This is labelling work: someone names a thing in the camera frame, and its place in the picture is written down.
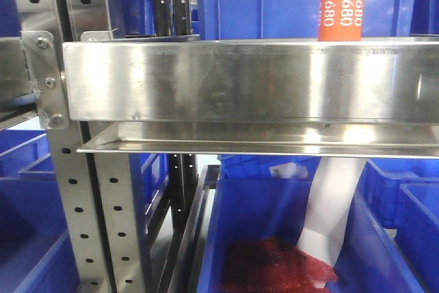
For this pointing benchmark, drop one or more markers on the orange cylindrical capacitor 4680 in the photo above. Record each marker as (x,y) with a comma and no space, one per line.
(341,20)

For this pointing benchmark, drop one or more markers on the steel perforated shelf upright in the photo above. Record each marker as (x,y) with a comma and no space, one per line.
(96,190)

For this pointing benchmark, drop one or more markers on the blue bin with red mesh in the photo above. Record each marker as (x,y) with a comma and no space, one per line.
(251,209)

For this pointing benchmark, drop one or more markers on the red mesh bag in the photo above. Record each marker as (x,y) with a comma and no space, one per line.
(273,265)

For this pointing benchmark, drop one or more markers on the blue bin lower right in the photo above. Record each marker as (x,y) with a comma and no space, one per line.
(403,195)

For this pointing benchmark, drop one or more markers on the blue bin lower left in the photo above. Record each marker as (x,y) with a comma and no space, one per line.
(36,252)

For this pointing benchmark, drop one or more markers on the black perforated rack post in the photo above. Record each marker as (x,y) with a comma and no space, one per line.
(182,186)

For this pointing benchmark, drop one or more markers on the stainless steel shelf rail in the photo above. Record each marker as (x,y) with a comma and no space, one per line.
(377,97)

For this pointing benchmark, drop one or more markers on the steel corner bracket plate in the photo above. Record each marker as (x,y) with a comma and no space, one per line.
(43,53)

